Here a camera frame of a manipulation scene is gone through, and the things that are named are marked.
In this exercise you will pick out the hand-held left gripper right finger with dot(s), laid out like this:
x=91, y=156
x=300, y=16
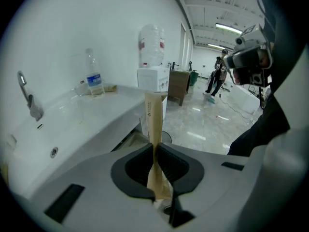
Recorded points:
x=217, y=190

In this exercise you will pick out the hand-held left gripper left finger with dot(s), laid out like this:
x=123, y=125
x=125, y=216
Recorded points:
x=108, y=209

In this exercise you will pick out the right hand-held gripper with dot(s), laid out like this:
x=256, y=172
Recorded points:
x=252, y=36

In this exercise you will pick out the brown paper packet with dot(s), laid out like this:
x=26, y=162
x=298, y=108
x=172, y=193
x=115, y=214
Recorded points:
x=154, y=120

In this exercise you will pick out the person's right hand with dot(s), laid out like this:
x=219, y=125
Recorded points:
x=264, y=59

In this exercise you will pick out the fluorescent ceiling light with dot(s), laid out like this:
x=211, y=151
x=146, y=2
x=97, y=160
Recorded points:
x=217, y=45
x=228, y=28

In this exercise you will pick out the white low counter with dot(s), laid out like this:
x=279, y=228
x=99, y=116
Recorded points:
x=243, y=98

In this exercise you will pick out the person's black shirt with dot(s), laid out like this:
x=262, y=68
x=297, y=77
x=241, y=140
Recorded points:
x=287, y=33

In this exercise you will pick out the teal floor mop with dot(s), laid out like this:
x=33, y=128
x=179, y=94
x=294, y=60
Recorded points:
x=211, y=100

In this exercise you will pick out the green bin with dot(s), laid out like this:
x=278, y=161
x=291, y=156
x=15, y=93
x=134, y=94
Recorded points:
x=194, y=78

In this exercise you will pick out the black faucet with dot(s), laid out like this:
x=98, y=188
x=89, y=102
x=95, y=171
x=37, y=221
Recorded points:
x=173, y=65

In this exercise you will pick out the brown wooden cabinet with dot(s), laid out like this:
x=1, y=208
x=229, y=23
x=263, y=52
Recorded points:
x=178, y=86

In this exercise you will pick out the clear water jug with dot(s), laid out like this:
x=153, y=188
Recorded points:
x=150, y=45

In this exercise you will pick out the white ceramic sink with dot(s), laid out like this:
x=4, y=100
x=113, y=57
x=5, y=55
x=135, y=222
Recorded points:
x=72, y=120

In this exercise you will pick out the white water dispenser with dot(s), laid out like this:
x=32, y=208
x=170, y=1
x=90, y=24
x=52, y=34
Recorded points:
x=149, y=80

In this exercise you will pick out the clear glass cup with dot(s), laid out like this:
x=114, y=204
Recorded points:
x=80, y=91

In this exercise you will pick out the chrome faucet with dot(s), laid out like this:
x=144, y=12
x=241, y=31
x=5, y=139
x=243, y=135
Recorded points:
x=33, y=105

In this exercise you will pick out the clear water bottle blue label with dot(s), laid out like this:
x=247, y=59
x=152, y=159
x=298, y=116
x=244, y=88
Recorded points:
x=95, y=81

